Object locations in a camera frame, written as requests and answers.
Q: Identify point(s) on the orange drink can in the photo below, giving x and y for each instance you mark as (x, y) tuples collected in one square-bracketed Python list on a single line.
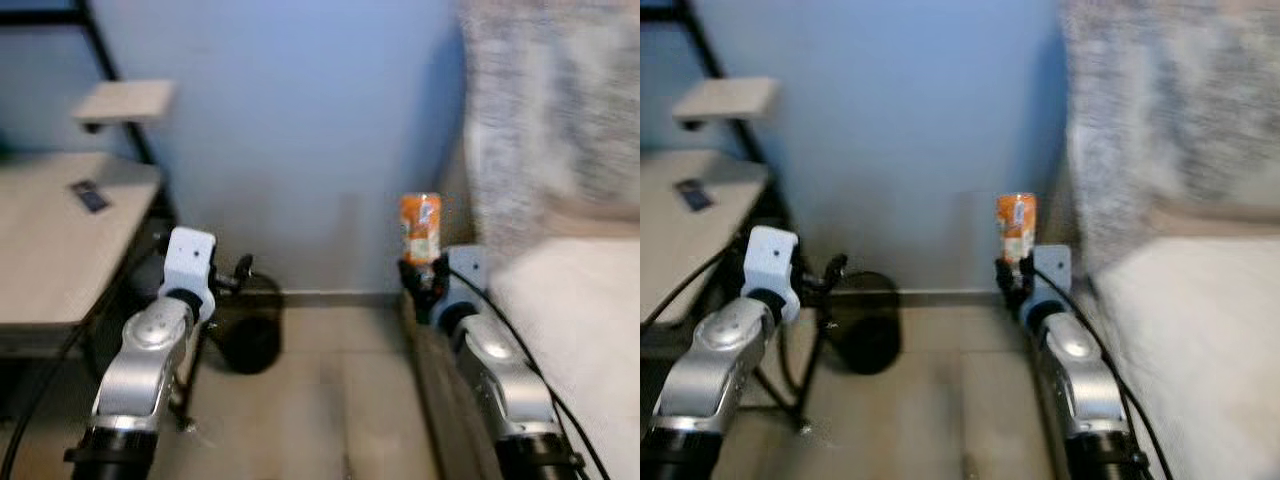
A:
[(1016, 228), (420, 228)]

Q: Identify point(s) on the white quilted mattress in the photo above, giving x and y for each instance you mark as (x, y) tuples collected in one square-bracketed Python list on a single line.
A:
[(585, 340), (1190, 340)]

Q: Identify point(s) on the small light wooden shelf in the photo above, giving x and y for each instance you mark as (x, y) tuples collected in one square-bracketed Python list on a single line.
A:
[(728, 98), (125, 100)]

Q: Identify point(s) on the black metal desk frame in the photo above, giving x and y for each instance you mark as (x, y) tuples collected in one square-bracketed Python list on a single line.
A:
[(704, 42), (100, 42)]

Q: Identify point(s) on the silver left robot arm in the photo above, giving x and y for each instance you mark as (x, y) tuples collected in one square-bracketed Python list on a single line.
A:
[(140, 370), (715, 370)]

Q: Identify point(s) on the light wooden desk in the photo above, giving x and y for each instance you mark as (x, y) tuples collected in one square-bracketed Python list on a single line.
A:
[(680, 240), (50, 250)]

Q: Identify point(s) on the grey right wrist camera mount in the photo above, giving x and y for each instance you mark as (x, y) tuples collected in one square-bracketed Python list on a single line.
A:
[(1055, 265), (468, 265)]

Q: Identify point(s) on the grey bed base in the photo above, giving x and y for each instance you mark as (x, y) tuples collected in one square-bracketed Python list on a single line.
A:
[(445, 410)]

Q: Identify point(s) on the black round bin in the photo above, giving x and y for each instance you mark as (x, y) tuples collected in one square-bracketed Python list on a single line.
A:
[(250, 340), (865, 340)]

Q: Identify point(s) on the large grey patterned text pillow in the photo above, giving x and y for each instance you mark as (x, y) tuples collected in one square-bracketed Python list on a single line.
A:
[(540, 100), (1150, 100)]

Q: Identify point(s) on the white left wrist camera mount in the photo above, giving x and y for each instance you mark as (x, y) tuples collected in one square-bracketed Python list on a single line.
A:
[(188, 262), (770, 258)]

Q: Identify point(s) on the dark phone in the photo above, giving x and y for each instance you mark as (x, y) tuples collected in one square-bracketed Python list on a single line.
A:
[(694, 195), (90, 196)]

